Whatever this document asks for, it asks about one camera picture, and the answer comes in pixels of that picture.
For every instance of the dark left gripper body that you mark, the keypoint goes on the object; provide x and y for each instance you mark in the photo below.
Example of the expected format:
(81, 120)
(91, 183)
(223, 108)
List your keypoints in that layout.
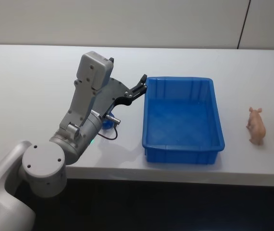
(110, 95)

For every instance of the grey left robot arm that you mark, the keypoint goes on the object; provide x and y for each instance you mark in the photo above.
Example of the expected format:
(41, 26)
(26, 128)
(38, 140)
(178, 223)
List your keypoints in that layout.
(43, 163)

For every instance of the small blue plastic toy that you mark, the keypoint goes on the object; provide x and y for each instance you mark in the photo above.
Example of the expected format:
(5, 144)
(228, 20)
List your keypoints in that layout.
(107, 125)

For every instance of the blue plastic bin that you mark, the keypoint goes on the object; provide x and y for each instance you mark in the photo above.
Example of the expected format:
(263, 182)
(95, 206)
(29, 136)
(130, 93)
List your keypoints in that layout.
(180, 115)

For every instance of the pink toy pig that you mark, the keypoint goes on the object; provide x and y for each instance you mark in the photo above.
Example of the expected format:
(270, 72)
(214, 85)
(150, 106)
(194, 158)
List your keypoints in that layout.
(256, 126)

